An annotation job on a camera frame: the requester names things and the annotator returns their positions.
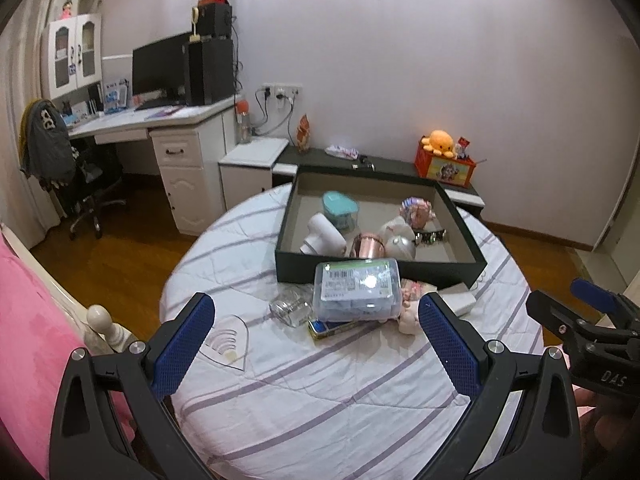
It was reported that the blue desktop box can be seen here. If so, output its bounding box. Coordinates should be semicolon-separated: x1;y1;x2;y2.
102;78;130;113

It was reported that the black office chair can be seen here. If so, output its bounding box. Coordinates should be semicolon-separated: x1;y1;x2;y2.
45;137;127;239

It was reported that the crumpled clear plastic container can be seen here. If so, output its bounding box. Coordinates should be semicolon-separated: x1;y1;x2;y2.
269;285;316;327

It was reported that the red printed storage box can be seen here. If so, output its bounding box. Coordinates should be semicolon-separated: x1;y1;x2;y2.
414;141;477;189

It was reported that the pink pixel block toy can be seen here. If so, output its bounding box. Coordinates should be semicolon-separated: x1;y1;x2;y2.
400;196;433;228

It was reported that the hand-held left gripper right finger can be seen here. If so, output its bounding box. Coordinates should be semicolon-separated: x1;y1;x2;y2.
418;291;583;480

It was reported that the white side cabinet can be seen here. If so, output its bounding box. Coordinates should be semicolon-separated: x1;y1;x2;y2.
218;137;290;211

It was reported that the white round ball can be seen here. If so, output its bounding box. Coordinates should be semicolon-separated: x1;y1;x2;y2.
384;234;417;261

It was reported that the white door frame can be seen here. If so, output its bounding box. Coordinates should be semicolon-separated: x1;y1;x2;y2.
592;145;640;251

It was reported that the small blue gold lighter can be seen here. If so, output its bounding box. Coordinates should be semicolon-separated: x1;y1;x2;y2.
307;317;358;343

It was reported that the grey jacket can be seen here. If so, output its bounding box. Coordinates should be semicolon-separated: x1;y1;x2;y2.
19;99;76;183

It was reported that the black power cable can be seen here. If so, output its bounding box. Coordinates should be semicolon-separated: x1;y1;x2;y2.
252;87;296;143

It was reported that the white desk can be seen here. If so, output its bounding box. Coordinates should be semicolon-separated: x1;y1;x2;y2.
67;92;246;236

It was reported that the clear bottle with red cap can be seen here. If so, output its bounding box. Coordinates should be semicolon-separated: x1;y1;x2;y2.
235;101;252;145

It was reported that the orange octopus plush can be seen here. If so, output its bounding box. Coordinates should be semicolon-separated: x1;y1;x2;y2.
420;130;457;158

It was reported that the copper metal mug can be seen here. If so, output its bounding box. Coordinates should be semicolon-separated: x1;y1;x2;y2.
348;232;387;261

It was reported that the pink bed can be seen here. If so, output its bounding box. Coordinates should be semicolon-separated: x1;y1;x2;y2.
0;235;136;480

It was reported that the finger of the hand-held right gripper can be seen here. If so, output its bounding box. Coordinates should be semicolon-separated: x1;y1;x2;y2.
571;278;640;332
526;290;602;350

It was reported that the black computer tower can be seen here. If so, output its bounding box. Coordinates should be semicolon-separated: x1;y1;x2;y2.
187;37;236;107

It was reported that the white wall outlet strip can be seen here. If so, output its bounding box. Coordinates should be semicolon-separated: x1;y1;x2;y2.
261;83;303;99

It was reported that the pink plush toy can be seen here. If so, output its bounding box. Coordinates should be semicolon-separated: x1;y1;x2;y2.
397;280;441;336

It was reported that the black speaker box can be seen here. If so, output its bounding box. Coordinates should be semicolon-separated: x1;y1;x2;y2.
197;2;233;39

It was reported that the white charger block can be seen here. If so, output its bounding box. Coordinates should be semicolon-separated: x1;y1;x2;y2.
440;282;477;317

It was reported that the dark green cardboard box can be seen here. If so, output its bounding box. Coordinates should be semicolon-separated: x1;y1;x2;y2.
274;164;488;286

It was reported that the white hutch cabinet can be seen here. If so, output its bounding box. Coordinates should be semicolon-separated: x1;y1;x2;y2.
41;12;103;101

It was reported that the orange snack bag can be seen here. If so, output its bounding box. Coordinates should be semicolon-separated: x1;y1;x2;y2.
296;113;312;153

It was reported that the clear plastic storage box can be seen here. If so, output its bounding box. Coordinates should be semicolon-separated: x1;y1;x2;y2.
312;258;402;323

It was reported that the white curtain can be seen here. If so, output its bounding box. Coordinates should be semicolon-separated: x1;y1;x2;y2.
0;0;61;248

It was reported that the white cylindrical device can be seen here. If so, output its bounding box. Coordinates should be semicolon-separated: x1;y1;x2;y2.
300;212;348;256

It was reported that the white bed frame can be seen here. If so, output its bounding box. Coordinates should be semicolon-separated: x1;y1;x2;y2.
0;222;133;356

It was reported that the clear heart-shaped acrylic plate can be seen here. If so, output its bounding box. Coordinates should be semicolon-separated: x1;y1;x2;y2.
202;314;251;373

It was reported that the black computer monitor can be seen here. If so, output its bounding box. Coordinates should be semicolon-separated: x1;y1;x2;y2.
131;31;193;102

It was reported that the person's right hand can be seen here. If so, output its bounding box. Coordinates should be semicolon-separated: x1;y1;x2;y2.
575;389;640;466

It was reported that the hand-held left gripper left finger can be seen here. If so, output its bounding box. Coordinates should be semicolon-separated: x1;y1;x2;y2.
49;292;217;480

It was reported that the teal heart-shaped container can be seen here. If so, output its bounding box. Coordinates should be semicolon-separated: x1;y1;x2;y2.
321;191;360;231

